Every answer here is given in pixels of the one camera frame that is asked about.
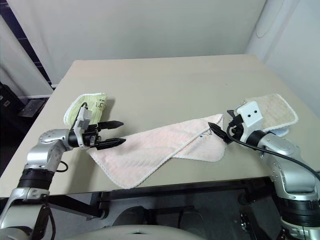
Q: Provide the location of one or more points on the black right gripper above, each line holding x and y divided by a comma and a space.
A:
239, 122

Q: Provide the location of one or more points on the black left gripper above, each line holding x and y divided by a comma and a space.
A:
91, 136

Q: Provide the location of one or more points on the pink towel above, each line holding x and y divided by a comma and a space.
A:
150, 150

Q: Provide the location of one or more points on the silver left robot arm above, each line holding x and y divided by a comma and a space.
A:
50, 140

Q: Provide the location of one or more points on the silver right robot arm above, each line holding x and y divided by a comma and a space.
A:
282, 150

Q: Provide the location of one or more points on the folded yellow-green towel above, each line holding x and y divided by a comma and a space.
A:
96, 105

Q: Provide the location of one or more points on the folded beige towel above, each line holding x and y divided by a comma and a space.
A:
275, 110

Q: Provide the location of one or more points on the light blue cloth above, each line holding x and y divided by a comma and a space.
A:
281, 132

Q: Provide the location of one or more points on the black caster wheel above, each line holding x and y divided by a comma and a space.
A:
244, 199

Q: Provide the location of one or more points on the dark flat box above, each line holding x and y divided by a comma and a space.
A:
32, 107

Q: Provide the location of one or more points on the dark rounded shape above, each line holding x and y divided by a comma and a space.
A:
193, 217
132, 216

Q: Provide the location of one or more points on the pale robot torso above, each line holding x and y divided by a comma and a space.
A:
137, 233

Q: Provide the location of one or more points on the black equipment case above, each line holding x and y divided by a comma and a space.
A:
8, 105

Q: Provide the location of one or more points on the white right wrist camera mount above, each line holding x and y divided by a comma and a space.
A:
251, 117

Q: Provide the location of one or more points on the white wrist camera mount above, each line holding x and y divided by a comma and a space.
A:
82, 117
251, 117

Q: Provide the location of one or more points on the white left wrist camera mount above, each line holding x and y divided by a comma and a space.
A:
82, 117

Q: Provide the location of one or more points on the black table frame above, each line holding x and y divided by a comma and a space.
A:
75, 203

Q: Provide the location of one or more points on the dark corner post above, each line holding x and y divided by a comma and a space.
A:
30, 47

